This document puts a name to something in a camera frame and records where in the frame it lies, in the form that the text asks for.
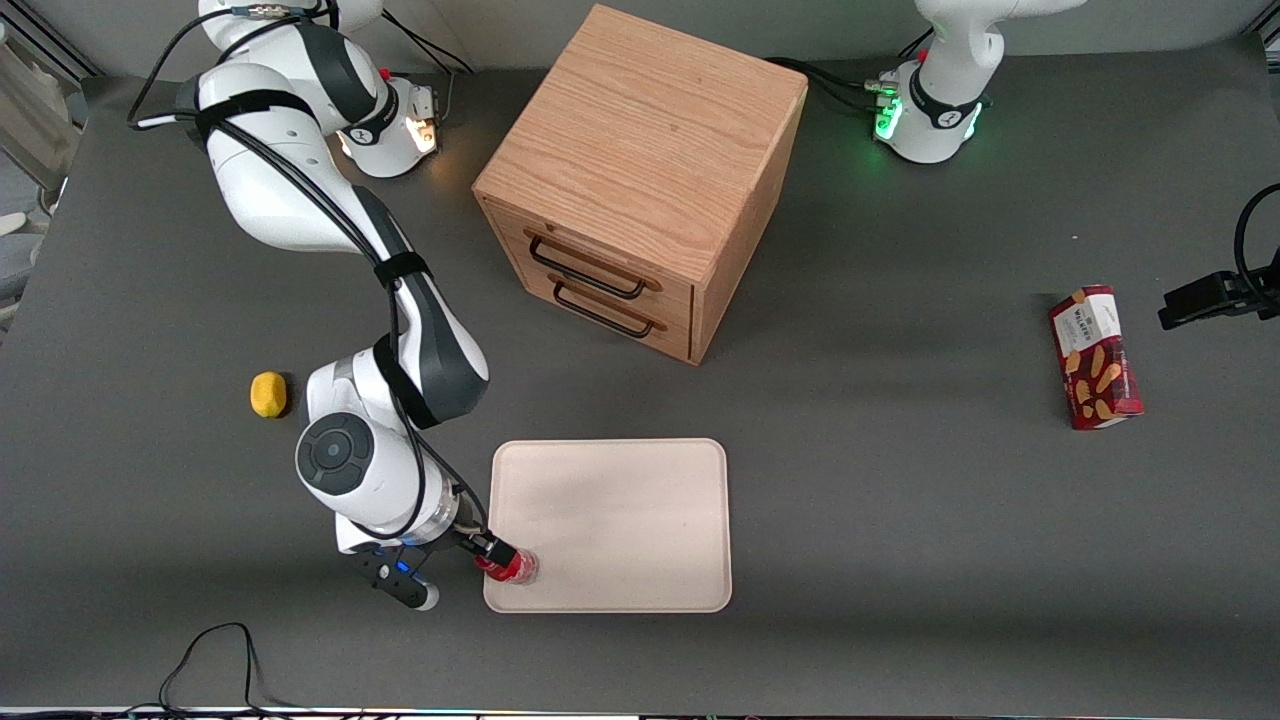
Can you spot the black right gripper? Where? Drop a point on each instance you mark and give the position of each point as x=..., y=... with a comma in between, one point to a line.
x=473, y=540

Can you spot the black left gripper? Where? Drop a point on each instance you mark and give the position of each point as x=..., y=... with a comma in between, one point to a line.
x=1206, y=297

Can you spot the red coke bottle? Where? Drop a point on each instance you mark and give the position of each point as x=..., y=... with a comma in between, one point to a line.
x=517, y=572

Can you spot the beige rectangular tray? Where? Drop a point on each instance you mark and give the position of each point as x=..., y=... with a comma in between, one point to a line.
x=610, y=500

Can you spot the red tartan shortbread box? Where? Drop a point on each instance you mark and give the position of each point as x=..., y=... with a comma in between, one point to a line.
x=1095, y=360

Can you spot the yellow lemon-shaped object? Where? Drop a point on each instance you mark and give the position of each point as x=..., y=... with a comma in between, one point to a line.
x=269, y=395

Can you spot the oak drawer front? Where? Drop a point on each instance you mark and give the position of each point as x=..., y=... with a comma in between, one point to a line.
x=675, y=298
x=675, y=340

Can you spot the oak wooden drawer cabinet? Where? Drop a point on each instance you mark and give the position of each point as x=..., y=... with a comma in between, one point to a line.
x=640, y=130

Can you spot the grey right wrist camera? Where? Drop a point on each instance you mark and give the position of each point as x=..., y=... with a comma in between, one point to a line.
x=405, y=590

